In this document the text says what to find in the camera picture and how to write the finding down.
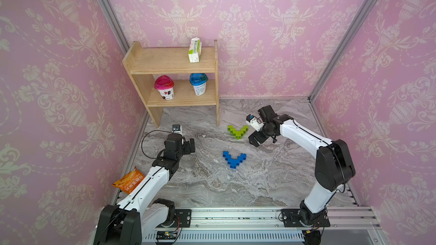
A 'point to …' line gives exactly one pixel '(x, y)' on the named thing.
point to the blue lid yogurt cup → (198, 80)
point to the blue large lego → (234, 163)
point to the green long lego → (238, 134)
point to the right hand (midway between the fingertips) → (257, 135)
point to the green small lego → (245, 129)
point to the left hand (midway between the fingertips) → (185, 140)
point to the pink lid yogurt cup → (164, 85)
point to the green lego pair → (233, 131)
